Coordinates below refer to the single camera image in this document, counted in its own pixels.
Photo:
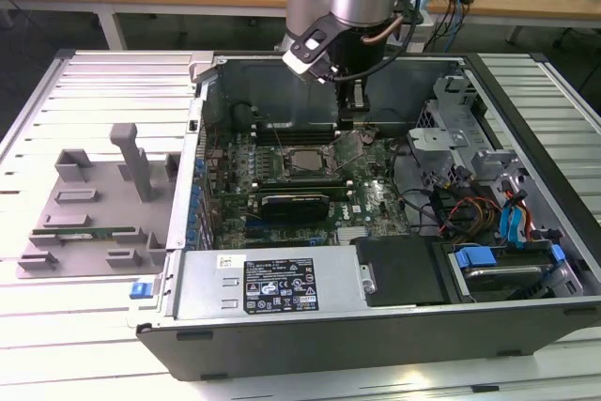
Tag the CPU socket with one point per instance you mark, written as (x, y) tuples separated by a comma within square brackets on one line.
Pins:
[(285, 162)]

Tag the silver metal drive cage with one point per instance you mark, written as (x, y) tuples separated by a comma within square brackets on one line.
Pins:
[(439, 140)]

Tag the green motherboard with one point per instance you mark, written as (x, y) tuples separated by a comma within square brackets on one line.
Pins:
[(366, 175)]

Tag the black graphics card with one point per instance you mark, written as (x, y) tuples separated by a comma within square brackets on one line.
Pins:
[(293, 208)]

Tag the silver chipset heatsink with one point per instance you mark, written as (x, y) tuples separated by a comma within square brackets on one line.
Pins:
[(353, 234)]

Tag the black plastic shroud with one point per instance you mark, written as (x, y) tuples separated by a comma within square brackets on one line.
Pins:
[(399, 269)]

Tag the silver power supply unit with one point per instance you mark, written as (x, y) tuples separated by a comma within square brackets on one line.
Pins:
[(206, 279)]

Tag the hard disk in blue carrier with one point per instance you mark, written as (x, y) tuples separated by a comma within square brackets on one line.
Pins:
[(507, 281)]

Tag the black grey PC case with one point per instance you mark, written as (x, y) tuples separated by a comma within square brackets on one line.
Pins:
[(328, 349)]

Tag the blue plastic latch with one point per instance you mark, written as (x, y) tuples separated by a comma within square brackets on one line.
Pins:
[(141, 290)]

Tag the grey parts rack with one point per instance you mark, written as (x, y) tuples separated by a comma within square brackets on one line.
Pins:
[(103, 255)]

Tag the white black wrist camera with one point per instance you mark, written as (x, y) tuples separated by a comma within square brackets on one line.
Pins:
[(300, 63)]

